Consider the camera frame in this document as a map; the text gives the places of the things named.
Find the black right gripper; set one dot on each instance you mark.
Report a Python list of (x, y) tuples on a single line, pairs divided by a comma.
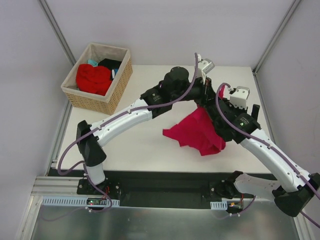
[(222, 110)]

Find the black t shirt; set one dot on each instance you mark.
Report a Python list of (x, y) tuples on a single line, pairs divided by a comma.
[(112, 65)]

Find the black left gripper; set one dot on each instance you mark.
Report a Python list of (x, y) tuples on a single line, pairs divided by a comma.
[(206, 92)]

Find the red t shirt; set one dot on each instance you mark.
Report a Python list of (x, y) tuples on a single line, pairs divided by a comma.
[(93, 79)]

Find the right aluminium frame post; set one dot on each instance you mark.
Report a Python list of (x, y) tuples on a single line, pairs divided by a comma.
[(277, 34)]

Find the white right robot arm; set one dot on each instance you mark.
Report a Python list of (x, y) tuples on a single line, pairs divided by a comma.
[(293, 186)]

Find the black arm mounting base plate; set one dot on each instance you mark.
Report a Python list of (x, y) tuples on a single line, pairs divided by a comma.
[(150, 189)]

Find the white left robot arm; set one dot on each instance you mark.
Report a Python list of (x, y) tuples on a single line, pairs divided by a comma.
[(93, 137)]

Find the left aluminium frame post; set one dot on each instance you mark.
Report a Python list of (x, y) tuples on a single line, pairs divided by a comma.
[(57, 30)]

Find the white cable duct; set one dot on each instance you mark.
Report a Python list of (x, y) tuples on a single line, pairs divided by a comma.
[(219, 205), (68, 201)]

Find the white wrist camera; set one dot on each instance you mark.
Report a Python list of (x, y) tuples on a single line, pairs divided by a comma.
[(204, 66), (238, 97)]

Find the aluminium frame rail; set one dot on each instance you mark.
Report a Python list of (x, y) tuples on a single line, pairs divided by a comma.
[(53, 184)]

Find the magenta pink t shirt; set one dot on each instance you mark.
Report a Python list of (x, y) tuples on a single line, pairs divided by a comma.
[(196, 131)]

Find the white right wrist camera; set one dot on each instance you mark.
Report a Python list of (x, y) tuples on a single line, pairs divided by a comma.
[(238, 97)]

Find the light blue t shirt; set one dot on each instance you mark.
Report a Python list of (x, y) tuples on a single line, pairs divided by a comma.
[(92, 62)]

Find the wicker basket with liner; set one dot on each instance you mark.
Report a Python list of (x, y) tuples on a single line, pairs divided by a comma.
[(108, 103)]

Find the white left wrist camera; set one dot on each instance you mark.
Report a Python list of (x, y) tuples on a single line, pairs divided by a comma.
[(204, 66)]

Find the right white cable duct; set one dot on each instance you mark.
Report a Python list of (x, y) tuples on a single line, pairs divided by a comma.
[(219, 205)]

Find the left white cable duct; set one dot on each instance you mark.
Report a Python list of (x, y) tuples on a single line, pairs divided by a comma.
[(68, 201)]

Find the aluminium frame post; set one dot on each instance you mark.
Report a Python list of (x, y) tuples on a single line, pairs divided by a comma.
[(277, 34), (57, 30)]

